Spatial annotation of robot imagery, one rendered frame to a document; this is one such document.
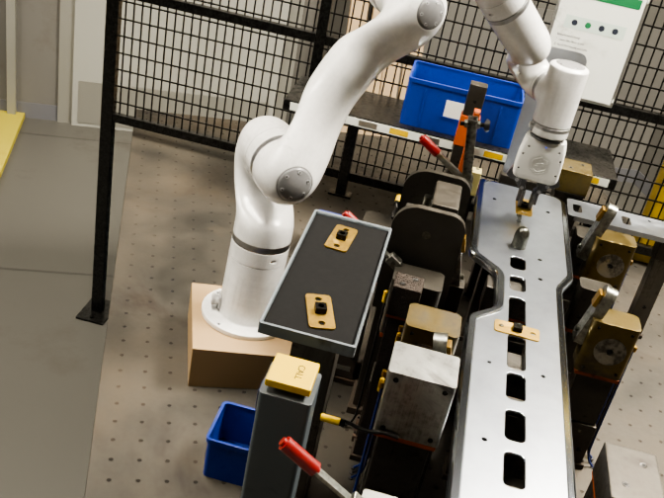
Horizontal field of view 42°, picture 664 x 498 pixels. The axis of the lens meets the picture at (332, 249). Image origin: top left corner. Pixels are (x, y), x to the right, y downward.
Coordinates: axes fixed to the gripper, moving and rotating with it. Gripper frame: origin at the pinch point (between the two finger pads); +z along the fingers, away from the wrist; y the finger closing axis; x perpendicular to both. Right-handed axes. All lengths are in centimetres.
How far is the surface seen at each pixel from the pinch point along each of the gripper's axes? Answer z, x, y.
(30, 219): 106, 103, -174
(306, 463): -5, -107, -29
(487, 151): 3.9, 32.2, -9.3
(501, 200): 6.1, 9.1, -4.4
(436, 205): -12.4, -42.1, -20.3
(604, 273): 9.4, -8.7, 20.2
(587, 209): 6.1, 15.8, 16.9
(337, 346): -10, -88, -29
